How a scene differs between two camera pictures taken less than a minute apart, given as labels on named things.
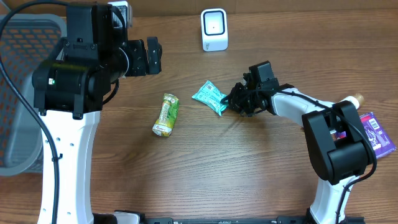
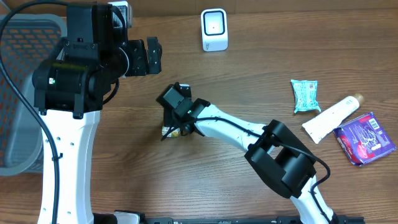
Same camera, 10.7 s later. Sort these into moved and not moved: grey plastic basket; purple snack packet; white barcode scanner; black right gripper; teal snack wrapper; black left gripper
Moved: black right gripper; teal snack wrapper
Not moved: grey plastic basket; purple snack packet; black left gripper; white barcode scanner
